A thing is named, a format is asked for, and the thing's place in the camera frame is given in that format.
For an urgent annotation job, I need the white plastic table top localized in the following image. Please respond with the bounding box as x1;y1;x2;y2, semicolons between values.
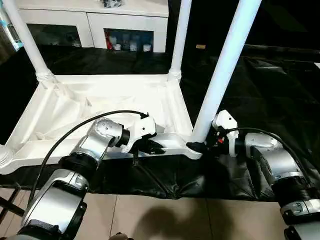
0;72;206;176

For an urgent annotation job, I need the black glossy mat cloth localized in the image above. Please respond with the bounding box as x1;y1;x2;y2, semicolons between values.
0;42;320;203

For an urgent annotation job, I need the black monitor bar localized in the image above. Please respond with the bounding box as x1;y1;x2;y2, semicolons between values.
244;43;320;54

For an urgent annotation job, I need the white glass door cabinet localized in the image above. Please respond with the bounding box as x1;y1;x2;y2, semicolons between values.
16;0;169;54

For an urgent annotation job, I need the dark patterned bundle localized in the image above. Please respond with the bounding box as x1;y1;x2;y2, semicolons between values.
99;0;126;9

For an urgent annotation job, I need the grey curtain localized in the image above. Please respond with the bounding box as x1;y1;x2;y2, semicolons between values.
0;24;16;59

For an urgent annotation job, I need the blue white patterned panel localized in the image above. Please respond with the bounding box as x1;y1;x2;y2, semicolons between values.
0;3;24;51

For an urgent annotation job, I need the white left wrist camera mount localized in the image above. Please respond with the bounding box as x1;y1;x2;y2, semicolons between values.
119;114;158;154

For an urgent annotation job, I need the black folding table frame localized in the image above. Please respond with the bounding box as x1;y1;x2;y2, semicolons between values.
0;186;26;221

